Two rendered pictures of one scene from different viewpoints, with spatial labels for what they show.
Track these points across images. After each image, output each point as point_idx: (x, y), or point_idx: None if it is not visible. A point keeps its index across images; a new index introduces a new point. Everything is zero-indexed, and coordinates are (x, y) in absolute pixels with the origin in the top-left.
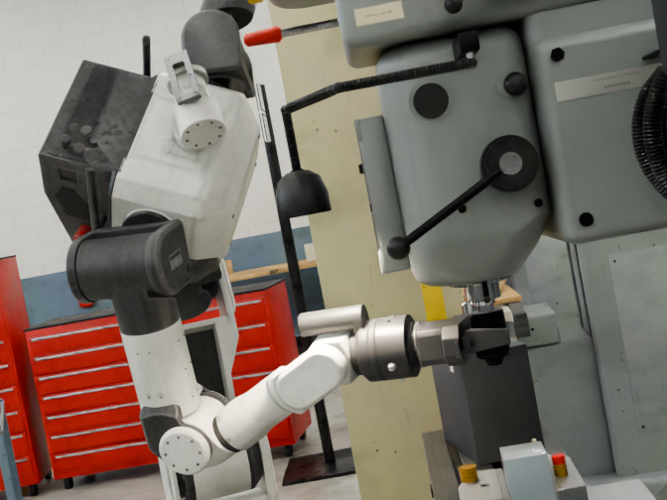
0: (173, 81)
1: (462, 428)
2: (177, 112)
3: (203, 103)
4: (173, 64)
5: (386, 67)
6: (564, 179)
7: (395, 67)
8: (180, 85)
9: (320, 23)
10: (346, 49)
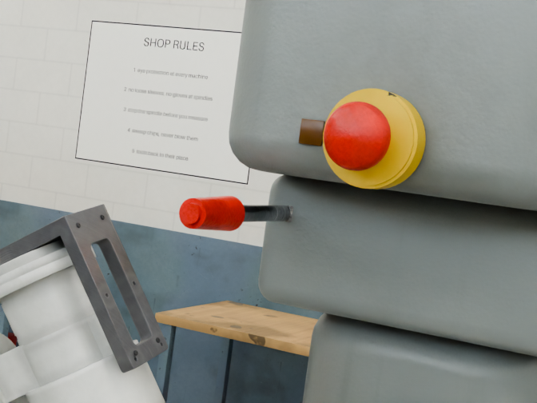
0: (107, 299)
1: None
2: (91, 384)
3: (149, 367)
4: (89, 244)
5: (515, 382)
6: None
7: (532, 387)
8: (78, 300)
9: (275, 210)
10: (508, 345)
